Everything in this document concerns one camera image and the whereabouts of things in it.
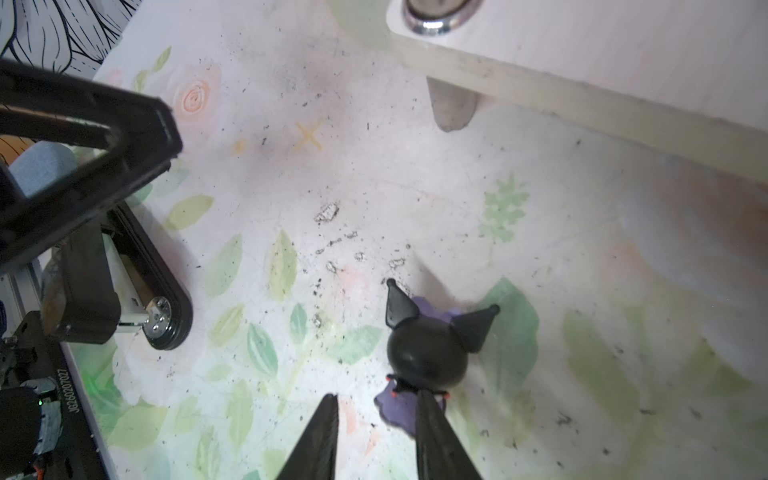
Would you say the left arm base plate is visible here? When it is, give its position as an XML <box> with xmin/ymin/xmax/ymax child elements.
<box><xmin>1</xmin><ymin>311</ymin><xmax>113</xmax><ymax>479</ymax></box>

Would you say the white two-tier shelf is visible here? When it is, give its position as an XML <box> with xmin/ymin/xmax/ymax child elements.
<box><xmin>386</xmin><ymin>1</ymin><xmax>767</xmax><ymax>181</ymax></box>

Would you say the black white kuromi toy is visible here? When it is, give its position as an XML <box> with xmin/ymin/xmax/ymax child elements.
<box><xmin>374</xmin><ymin>279</ymin><xmax>501</xmax><ymax>438</ymax></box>

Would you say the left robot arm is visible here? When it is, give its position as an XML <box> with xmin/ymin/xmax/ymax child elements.
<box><xmin>1</xmin><ymin>60</ymin><xmax>193</xmax><ymax>350</ymax></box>

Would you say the black flat link bar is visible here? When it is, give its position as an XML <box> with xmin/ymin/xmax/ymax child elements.
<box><xmin>101</xmin><ymin>201</ymin><xmax>193</xmax><ymax>351</ymax></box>

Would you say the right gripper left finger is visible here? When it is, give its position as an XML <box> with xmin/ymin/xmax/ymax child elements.
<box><xmin>277</xmin><ymin>393</ymin><xmax>339</xmax><ymax>480</ymax></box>

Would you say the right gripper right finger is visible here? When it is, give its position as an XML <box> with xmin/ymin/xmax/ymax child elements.
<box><xmin>415</xmin><ymin>391</ymin><xmax>482</xmax><ymax>480</ymax></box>

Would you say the blue grey sponge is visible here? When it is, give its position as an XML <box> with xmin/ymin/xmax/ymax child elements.
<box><xmin>9</xmin><ymin>141</ymin><xmax>77</xmax><ymax>198</ymax></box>

